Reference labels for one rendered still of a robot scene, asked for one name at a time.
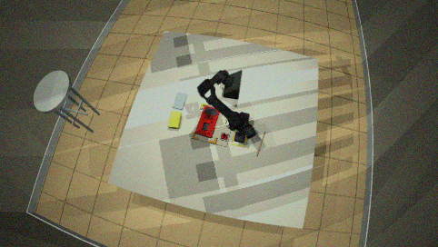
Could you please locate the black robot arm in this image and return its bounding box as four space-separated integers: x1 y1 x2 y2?
197 70 256 139

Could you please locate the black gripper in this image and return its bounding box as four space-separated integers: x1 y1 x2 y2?
234 113 250 143

